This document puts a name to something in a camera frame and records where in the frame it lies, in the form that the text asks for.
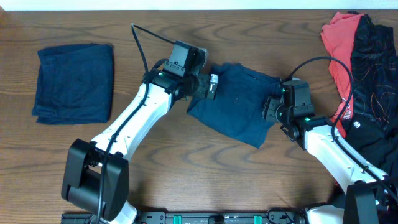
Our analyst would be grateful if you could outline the dark blue denim shorts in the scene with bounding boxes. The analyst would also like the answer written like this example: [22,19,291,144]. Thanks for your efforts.
[187,63,282,148]

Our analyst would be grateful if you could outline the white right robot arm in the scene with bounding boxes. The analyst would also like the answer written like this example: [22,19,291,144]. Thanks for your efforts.
[262,97,397,223]

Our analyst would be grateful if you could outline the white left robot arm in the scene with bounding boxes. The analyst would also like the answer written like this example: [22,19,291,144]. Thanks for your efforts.
[61,68,218,223]

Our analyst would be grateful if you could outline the red orange garment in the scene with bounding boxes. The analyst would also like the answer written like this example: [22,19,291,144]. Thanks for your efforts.
[320,12,363,137]

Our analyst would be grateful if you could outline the black garment with white logo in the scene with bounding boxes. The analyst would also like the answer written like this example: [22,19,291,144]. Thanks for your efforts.
[342,114,397,177]

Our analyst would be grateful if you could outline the black patterned garment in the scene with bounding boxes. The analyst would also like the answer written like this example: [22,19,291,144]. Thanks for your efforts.
[351,14,397,130]

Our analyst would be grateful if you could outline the folded dark blue shorts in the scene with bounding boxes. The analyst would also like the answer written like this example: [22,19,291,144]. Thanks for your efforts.
[32,44,114,125]

